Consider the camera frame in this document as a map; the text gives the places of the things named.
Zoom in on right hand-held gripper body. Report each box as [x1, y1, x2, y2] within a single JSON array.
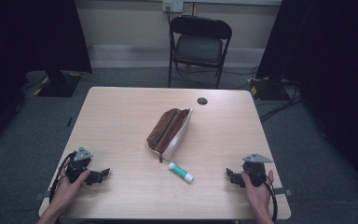
[[241, 152, 274, 188]]

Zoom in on brown and white pencil case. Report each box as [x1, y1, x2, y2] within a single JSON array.
[[145, 107, 196, 163]]

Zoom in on grey table bracket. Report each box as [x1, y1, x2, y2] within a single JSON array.
[[273, 187, 294, 197]]

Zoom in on white wall socket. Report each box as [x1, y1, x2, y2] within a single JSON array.
[[162, 0, 185, 14]]

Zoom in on black stand base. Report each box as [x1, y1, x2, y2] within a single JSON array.
[[36, 68, 84, 98], [247, 76, 292, 102]]

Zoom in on black folding chair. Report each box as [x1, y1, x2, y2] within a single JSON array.
[[167, 14, 233, 90]]

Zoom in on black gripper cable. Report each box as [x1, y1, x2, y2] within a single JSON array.
[[251, 171, 279, 224], [48, 150, 76, 205]]

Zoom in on black curtain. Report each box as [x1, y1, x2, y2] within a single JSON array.
[[255, 0, 358, 202], [0, 0, 93, 157]]

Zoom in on white and green glue stick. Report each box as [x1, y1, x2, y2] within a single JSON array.
[[167, 161, 196, 184]]

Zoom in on black floor cables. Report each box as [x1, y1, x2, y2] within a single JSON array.
[[258, 79, 306, 123]]

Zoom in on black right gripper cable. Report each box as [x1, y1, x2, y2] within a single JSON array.
[[251, 171, 279, 224]]

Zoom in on black wall socket cable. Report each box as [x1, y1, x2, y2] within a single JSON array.
[[165, 5, 172, 29]]

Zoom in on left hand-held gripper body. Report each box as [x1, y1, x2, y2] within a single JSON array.
[[64, 146, 94, 185]]

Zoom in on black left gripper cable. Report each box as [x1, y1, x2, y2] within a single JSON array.
[[48, 150, 76, 205]]

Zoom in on person's left hand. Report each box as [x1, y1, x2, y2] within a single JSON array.
[[49, 158, 91, 217]]

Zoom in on person's right hand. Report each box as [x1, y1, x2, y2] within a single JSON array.
[[240, 169, 275, 217]]

